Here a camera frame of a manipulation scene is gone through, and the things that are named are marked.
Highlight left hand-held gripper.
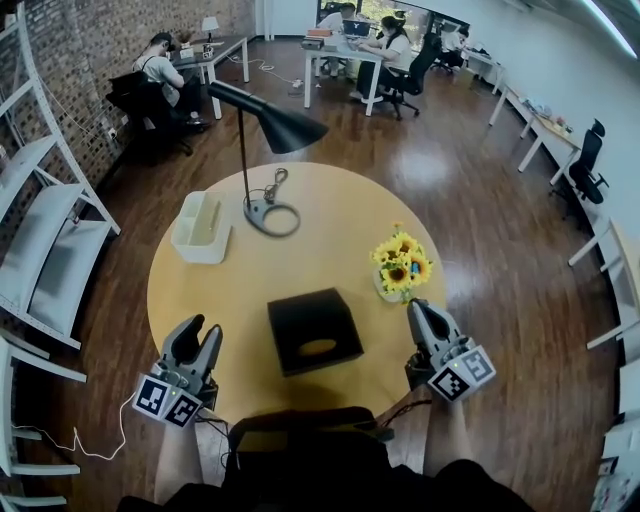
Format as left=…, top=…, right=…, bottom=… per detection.
left=131, top=313, right=224, bottom=430

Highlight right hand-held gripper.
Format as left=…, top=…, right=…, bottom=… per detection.
left=404, top=298, right=497, bottom=404

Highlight black tissue box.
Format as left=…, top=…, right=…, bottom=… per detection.
left=266, top=287, right=365, bottom=379

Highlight person's right forearm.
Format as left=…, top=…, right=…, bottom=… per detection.
left=422, top=397, right=474, bottom=476

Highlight person's left forearm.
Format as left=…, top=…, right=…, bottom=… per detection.
left=152, top=422, right=206, bottom=504

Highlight white plastic organizer tray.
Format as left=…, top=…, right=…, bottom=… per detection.
left=170, top=190, right=234, bottom=265

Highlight sunflowers in white pot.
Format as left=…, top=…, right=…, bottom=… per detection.
left=369, top=221, right=435, bottom=305

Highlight black chest pack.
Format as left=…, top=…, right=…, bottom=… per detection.
left=224, top=405, right=396, bottom=489

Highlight low white metal shelf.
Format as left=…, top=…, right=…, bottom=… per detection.
left=0, top=334, right=89, bottom=509

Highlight tall white metal shelf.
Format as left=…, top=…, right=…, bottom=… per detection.
left=0, top=2, right=122, bottom=351

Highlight person's black clothing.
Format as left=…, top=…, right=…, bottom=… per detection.
left=117, top=459, right=536, bottom=512

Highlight white desk with wooden top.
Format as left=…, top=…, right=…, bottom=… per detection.
left=568, top=217, right=640, bottom=351

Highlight white cabinet with papers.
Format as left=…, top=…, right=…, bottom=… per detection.
left=589, top=349, right=640, bottom=512

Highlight black high-back office chair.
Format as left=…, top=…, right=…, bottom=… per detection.
left=549, top=118, right=610, bottom=221

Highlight black desk lamp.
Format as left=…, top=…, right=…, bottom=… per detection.
left=207, top=80, right=330, bottom=237

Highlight black office chair with jacket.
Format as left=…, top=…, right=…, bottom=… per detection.
left=104, top=71, right=195, bottom=159

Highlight black swivel office chair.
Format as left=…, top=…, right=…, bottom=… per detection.
left=377, top=32, right=444, bottom=121

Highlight small white desk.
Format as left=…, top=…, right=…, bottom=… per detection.
left=462, top=47, right=506, bottom=96

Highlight white office desk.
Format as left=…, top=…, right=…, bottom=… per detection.
left=302, top=34, right=386, bottom=117

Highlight dark desk with white legs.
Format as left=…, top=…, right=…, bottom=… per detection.
left=172, top=35, right=250, bottom=121

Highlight ceiling light strip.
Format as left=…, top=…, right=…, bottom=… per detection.
left=582, top=0, right=632, bottom=54

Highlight white cable on floor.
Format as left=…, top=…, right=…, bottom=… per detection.
left=10, top=387, right=139, bottom=460

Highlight black lamp cable bundle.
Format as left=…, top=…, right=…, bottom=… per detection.
left=249, top=167, right=291, bottom=204

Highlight long white wall desk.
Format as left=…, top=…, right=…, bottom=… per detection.
left=488, top=84, right=584, bottom=186

